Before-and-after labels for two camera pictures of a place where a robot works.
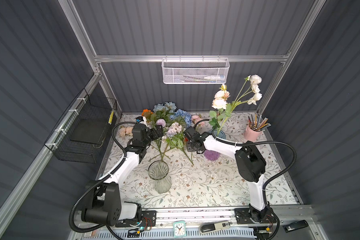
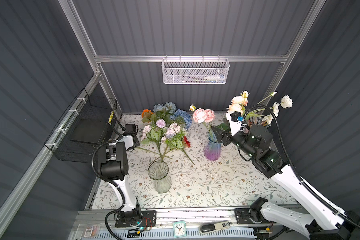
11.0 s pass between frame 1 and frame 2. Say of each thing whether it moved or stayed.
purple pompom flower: stayed
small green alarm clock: stayed
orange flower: stayed
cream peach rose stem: moved
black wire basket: stayed
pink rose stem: moved
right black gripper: moved
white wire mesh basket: stayed
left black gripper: moved
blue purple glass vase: stayed
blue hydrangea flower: stayed
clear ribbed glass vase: stayed
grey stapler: stayed
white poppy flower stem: moved
